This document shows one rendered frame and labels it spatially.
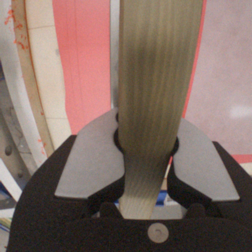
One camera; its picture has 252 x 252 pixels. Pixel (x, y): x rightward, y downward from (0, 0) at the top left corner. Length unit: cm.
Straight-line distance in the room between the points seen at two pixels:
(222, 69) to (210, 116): 9
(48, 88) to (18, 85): 5
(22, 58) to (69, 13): 10
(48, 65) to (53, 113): 9
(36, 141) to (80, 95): 13
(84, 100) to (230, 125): 29
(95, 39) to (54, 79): 10
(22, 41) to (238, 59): 35
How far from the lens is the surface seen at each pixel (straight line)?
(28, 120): 30
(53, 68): 28
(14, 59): 27
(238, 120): 35
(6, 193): 83
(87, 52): 25
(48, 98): 30
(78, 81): 27
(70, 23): 26
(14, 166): 37
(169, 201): 205
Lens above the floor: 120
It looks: 57 degrees down
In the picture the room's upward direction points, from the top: 176 degrees counter-clockwise
